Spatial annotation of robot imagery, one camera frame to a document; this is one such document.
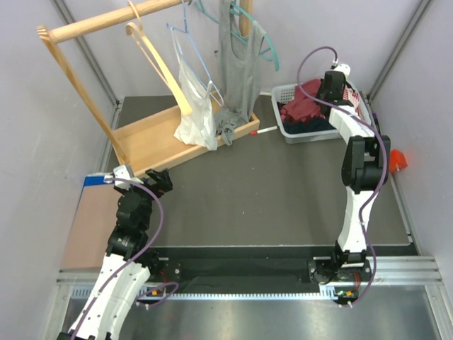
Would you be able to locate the red white striped garment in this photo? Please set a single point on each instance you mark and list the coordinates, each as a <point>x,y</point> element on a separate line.
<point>352,97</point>

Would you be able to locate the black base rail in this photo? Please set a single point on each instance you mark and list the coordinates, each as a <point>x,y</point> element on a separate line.
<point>256,269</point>

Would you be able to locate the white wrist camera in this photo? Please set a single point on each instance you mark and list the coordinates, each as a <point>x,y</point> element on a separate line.
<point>122,176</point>
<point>343,68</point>

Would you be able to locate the red capped white marker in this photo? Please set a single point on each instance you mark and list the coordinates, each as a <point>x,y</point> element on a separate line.
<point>264,130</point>

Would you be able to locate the grey tank top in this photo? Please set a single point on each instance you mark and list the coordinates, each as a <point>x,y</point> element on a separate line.
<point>239,75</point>

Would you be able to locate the red tank top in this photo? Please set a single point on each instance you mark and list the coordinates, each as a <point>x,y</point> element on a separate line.
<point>300,108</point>

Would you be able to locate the brown board blue edge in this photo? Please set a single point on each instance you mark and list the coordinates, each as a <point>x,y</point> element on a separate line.
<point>93,224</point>

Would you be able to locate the wooden clothes hanger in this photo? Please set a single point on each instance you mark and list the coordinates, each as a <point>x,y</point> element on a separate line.
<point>159,67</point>

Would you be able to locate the dark navy garment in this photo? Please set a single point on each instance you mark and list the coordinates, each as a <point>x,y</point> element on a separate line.
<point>314,125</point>

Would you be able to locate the orange red block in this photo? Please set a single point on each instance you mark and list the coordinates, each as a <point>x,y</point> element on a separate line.
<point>397,161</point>

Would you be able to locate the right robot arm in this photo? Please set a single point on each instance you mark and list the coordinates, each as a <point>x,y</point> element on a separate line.
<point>364,171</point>

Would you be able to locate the teal plastic hanger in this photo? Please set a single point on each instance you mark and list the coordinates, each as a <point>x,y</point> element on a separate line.
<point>241,10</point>

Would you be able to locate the white garment on hanger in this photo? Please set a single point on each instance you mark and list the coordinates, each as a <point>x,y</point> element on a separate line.
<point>198,128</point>

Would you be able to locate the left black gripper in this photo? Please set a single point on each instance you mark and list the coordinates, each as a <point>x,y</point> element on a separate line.
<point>162,179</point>

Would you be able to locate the white laundry basket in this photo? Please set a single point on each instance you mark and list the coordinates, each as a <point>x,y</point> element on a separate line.
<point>284,94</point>

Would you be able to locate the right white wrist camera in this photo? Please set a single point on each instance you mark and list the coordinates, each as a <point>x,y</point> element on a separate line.
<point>343,68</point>

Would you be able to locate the blue wire hanger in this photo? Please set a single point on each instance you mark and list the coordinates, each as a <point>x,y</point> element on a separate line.
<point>186,50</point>

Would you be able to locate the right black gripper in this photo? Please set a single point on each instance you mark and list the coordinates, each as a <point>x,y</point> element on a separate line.
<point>321,87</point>

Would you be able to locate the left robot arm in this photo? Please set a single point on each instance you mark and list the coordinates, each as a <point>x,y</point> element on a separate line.
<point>128,261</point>

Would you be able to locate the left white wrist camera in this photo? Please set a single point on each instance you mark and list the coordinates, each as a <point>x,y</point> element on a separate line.
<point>122,176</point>

